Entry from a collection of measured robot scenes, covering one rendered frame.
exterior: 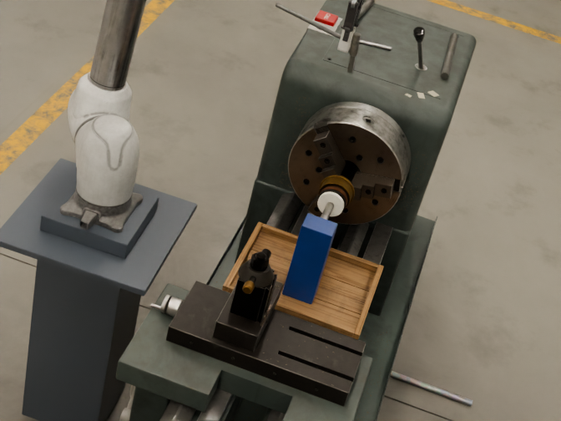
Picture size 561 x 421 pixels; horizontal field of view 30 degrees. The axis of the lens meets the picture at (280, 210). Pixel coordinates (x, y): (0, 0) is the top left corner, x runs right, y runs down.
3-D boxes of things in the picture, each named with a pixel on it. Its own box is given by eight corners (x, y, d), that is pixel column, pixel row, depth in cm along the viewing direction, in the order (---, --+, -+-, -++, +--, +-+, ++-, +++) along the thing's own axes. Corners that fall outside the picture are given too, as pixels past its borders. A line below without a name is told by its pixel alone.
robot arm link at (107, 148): (78, 207, 280) (87, 139, 268) (69, 167, 294) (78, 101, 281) (138, 207, 286) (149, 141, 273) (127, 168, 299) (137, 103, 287)
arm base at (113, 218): (52, 220, 283) (53, 204, 279) (84, 179, 301) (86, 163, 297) (114, 242, 281) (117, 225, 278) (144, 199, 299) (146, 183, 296)
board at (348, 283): (255, 232, 287) (258, 221, 285) (380, 277, 283) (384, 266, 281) (219, 296, 263) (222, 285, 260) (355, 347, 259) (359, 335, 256)
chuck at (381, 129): (281, 179, 297) (318, 88, 278) (383, 225, 295) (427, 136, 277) (273, 195, 290) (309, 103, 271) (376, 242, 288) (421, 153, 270)
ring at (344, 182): (327, 164, 273) (318, 182, 266) (361, 176, 272) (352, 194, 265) (319, 193, 279) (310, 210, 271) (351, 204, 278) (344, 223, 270)
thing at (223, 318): (240, 284, 252) (244, 268, 249) (279, 298, 251) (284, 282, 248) (211, 337, 235) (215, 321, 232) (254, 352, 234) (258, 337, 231)
